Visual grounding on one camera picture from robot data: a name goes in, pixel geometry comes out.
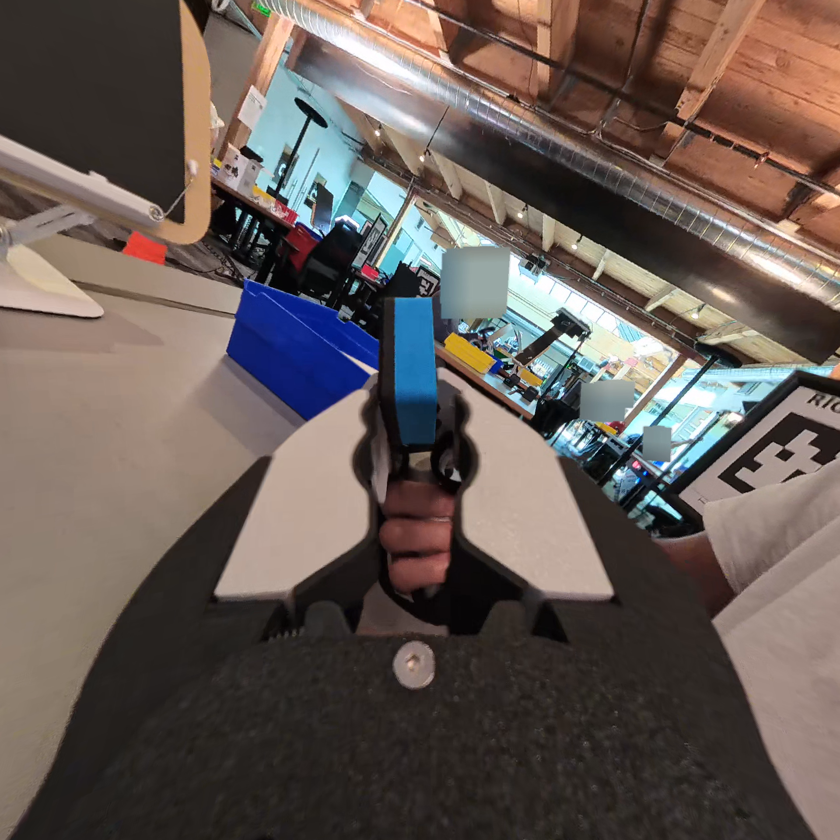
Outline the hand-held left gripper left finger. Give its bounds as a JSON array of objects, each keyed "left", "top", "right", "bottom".
[{"left": 213, "top": 384, "right": 395, "bottom": 614}]

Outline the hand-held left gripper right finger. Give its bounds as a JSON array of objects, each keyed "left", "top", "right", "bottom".
[{"left": 436, "top": 367, "right": 616, "bottom": 631}]

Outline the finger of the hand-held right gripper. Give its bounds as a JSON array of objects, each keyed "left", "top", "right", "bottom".
[{"left": 369, "top": 423, "right": 393, "bottom": 505}]

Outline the blue whiteboard eraser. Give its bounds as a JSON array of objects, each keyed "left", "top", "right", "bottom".
[{"left": 379, "top": 297, "right": 439, "bottom": 454}]

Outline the blue plastic bin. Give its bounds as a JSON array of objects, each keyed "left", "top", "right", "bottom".
[{"left": 226, "top": 279, "right": 383, "bottom": 421}]

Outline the person's right hand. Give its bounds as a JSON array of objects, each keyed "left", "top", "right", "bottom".
[{"left": 379, "top": 484, "right": 458, "bottom": 597}]

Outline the yellow parts bin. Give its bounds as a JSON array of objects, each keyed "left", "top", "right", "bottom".
[{"left": 445, "top": 331, "right": 497, "bottom": 374}]

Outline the black pole stand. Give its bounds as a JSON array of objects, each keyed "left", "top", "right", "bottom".
[
  {"left": 617, "top": 341, "right": 746, "bottom": 519},
  {"left": 282, "top": 97, "right": 332, "bottom": 201}
]

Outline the black office chair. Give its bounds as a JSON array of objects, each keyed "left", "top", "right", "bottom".
[{"left": 298, "top": 223, "right": 370, "bottom": 309}]

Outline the black framed marker sign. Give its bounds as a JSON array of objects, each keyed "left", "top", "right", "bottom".
[{"left": 669, "top": 369, "right": 840, "bottom": 529}]

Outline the long dark workbench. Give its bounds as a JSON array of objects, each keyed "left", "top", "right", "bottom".
[{"left": 211, "top": 177, "right": 303, "bottom": 283}]

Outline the orange cone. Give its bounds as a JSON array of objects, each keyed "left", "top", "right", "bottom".
[{"left": 122, "top": 231, "right": 168, "bottom": 265}]

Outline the white cardboard box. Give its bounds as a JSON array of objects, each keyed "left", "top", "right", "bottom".
[{"left": 220, "top": 146, "right": 265, "bottom": 195}]

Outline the white stand base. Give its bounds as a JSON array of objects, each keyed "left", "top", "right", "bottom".
[{"left": 0, "top": 241, "right": 106, "bottom": 320}]

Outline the black board with wooden rim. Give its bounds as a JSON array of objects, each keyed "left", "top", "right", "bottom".
[{"left": 0, "top": 0, "right": 212, "bottom": 245}]

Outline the silver ventilation duct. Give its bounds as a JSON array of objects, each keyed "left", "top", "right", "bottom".
[{"left": 259, "top": 0, "right": 840, "bottom": 306}]

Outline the wooden post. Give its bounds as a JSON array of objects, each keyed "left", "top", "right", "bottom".
[{"left": 217, "top": 13, "right": 296, "bottom": 161}]

